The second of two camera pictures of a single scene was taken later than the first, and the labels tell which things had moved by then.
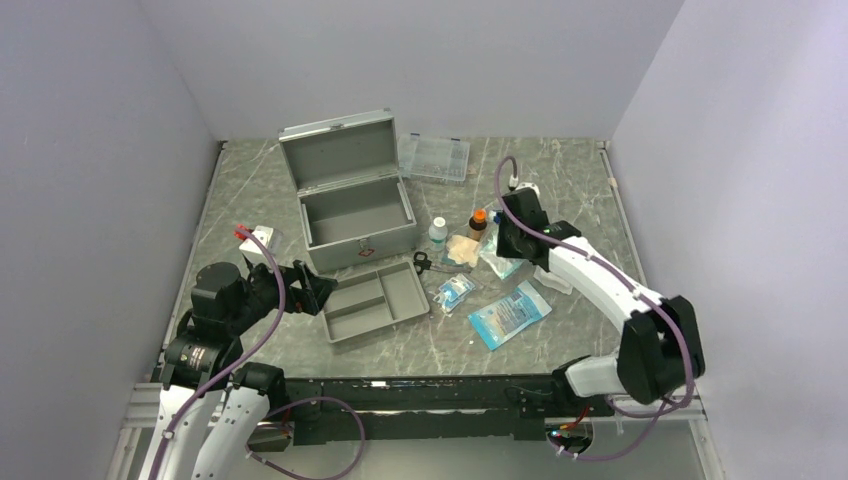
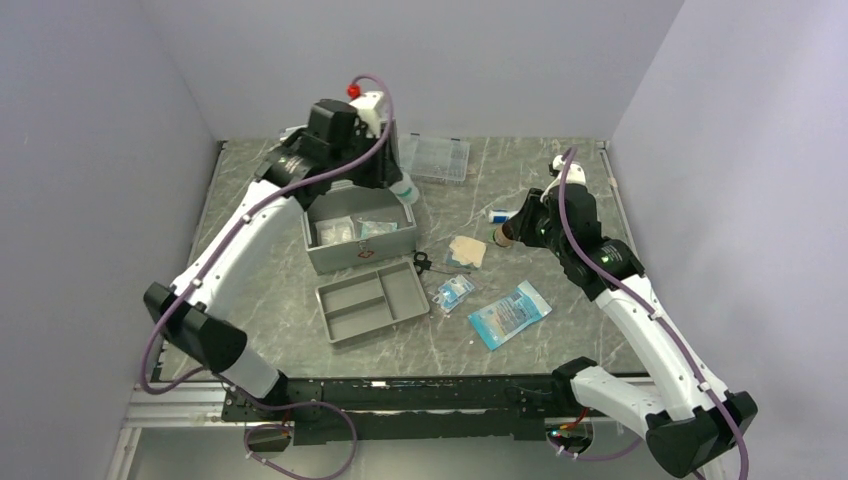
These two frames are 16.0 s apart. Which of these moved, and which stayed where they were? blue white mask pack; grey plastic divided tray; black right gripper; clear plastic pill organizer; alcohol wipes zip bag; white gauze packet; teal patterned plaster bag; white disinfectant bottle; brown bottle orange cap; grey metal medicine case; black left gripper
Moved: teal patterned plaster bag; brown bottle orange cap; white disinfectant bottle; black right gripper; white gauze packet; black left gripper
Stayed: blue white mask pack; grey plastic divided tray; clear plastic pill organizer; grey metal medicine case; alcohol wipes zip bag
